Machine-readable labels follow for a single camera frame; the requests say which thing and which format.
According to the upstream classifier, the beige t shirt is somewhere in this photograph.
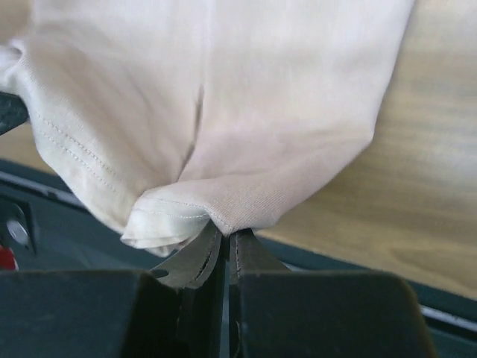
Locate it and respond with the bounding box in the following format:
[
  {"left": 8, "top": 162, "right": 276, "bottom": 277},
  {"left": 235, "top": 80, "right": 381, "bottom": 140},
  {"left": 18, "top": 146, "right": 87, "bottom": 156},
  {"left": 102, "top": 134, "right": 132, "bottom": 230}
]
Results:
[{"left": 1, "top": 1, "right": 413, "bottom": 257}]

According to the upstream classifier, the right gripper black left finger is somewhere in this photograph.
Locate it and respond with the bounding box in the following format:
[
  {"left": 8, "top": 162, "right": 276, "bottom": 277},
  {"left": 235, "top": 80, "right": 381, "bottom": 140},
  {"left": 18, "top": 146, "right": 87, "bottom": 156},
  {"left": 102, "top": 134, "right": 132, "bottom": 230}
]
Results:
[{"left": 1, "top": 224, "right": 225, "bottom": 357}]

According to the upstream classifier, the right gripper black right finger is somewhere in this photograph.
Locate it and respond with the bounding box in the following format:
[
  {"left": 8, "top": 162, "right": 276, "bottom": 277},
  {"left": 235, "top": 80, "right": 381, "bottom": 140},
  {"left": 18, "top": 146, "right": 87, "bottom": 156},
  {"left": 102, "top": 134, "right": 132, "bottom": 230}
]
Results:
[{"left": 229, "top": 230, "right": 437, "bottom": 358}]

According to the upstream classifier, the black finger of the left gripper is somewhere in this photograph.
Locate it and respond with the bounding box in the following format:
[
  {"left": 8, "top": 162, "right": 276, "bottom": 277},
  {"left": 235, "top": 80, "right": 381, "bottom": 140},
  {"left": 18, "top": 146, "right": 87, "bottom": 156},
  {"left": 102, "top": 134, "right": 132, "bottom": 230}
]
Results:
[{"left": 0, "top": 92, "right": 29, "bottom": 135}]

